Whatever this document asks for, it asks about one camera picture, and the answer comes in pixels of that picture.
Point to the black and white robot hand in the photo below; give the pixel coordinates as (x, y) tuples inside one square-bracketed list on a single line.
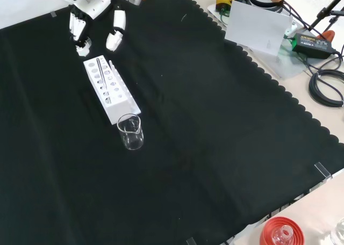
[(88, 0)]

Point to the clear glass rod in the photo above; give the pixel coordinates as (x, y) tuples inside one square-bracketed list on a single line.
[(101, 73)]

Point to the white test tube rack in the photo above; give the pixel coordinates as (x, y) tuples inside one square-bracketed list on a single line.
[(118, 108)]

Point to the clear glass beaker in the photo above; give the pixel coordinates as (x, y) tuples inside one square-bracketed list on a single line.
[(131, 137)]

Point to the black bench cloth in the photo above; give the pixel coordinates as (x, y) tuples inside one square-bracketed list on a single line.
[(188, 121)]

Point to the pale board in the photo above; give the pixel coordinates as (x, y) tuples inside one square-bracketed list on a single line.
[(255, 27)]

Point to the black power adapter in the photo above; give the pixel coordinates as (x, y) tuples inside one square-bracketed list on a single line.
[(313, 44)]

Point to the black tripod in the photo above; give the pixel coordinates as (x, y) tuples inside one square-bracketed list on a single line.
[(326, 10)]

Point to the orange tripod foot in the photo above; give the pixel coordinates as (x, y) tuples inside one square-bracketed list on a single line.
[(329, 35)]

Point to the clear glass flask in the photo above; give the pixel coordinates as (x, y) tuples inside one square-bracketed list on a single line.
[(283, 234)]

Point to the clear glassware piece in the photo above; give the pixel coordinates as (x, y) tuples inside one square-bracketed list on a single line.
[(339, 233)]

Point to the grey metal base plate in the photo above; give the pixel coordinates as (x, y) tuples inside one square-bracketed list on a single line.
[(287, 65)]

